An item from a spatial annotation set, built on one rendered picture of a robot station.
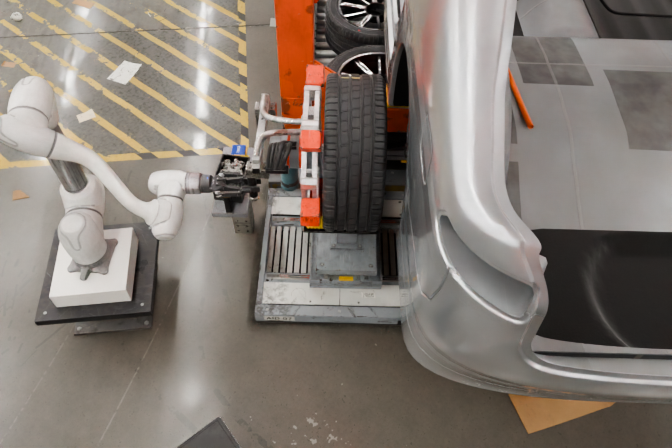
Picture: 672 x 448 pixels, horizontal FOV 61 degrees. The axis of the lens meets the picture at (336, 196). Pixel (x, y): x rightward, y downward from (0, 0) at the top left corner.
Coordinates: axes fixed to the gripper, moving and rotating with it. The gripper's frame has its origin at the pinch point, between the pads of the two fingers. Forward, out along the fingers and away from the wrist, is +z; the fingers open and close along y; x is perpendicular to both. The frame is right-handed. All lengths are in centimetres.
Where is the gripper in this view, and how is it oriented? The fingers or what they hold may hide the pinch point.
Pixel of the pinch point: (252, 184)
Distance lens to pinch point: 235.9
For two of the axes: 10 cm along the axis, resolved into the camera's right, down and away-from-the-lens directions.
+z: 10.0, 0.3, 0.1
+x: 0.2, -6.2, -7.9
